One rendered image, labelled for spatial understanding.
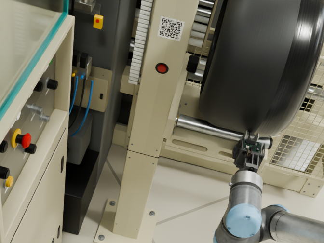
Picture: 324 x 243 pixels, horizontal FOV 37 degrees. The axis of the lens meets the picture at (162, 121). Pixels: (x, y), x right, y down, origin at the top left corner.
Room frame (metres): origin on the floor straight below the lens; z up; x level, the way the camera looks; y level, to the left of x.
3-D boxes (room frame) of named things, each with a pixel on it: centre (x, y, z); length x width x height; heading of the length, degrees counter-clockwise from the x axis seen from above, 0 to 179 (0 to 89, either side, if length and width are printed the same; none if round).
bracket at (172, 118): (1.40, -0.04, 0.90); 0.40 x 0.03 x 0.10; 179
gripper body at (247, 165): (1.01, -0.28, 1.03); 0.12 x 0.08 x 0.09; 179
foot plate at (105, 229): (1.38, 0.04, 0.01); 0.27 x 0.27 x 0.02; 89
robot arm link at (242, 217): (0.84, -0.28, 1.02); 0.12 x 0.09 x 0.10; 179
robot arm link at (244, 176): (0.93, -0.27, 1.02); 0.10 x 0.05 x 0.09; 89
